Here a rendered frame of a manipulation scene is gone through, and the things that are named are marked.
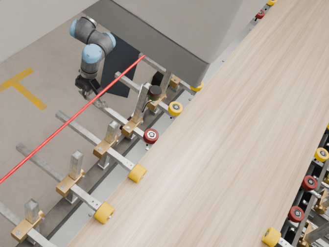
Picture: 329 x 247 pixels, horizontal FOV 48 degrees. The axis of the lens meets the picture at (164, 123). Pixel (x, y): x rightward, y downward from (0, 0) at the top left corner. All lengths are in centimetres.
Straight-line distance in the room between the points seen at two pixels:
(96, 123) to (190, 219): 147
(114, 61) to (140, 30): 267
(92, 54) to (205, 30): 160
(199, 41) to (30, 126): 277
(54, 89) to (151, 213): 174
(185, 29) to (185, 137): 177
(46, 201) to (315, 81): 201
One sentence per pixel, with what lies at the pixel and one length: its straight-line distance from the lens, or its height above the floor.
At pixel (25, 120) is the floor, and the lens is 301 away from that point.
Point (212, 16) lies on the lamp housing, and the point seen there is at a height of 236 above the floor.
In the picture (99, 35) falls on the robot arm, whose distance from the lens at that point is 193.
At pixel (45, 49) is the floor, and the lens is 349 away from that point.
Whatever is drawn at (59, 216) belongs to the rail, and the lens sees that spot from 191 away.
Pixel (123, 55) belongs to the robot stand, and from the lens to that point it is 286.
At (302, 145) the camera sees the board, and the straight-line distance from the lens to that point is 233.
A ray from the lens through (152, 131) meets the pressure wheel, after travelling 195.
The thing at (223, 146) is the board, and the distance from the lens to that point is 205.
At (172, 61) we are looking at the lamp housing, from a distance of 26.
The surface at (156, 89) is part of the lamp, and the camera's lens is 177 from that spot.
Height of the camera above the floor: 249
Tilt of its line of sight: 52 degrees down
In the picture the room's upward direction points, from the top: 25 degrees clockwise
